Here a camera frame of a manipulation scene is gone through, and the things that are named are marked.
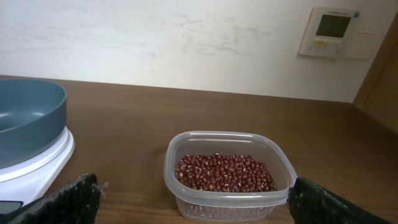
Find white digital kitchen scale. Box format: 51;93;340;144
1;128;75;215

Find blue plastic bowl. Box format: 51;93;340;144
1;79;67;168

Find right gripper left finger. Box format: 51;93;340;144
1;174;101;224

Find clear plastic bean container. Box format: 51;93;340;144
164;131;297;223

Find white wall control panel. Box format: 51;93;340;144
298;7;381;59

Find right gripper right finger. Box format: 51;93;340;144
287;177;390;224

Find red adzuki beans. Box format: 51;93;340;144
174;153;277;193

